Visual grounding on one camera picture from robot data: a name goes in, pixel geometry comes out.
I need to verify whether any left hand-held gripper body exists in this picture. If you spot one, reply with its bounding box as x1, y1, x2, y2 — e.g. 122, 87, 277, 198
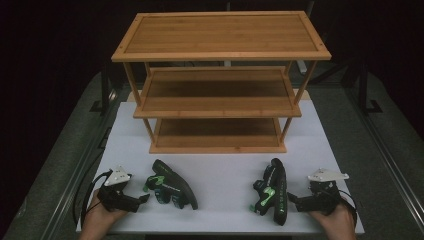
96, 165, 142, 214

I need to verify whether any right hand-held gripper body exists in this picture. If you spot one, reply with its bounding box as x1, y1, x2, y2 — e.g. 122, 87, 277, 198
295, 168, 351, 215

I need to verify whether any black green sandal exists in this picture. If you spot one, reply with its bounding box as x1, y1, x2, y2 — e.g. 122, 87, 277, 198
142, 158, 199, 211
248, 157, 289, 227

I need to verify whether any three-tier wooden shelf rack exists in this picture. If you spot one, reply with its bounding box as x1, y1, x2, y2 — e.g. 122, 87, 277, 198
111, 10, 333, 155

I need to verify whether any person's left hand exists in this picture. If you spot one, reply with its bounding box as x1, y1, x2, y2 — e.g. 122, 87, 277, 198
79, 189, 130, 240

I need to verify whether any person's right hand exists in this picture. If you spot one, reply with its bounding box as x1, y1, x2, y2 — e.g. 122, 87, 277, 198
308, 202, 358, 240

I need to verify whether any white table mat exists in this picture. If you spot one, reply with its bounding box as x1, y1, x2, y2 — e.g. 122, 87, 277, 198
75, 99, 366, 235

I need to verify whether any black metal stand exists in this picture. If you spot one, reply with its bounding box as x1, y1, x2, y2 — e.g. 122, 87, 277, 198
89, 63, 113, 116
357, 61, 384, 116

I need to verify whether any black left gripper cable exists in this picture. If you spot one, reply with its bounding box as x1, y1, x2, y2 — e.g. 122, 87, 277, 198
72, 169, 114, 228

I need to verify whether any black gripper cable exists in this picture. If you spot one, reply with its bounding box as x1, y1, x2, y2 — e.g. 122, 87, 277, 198
72, 169, 114, 228
339, 189, 359, 231

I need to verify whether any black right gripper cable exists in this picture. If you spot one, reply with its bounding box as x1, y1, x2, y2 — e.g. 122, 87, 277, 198
339, 189, 359, 231

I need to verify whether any aluminium frame rail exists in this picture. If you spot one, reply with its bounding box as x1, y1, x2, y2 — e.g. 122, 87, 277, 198
39, 89, 119, 240
344, 84, 424, 223

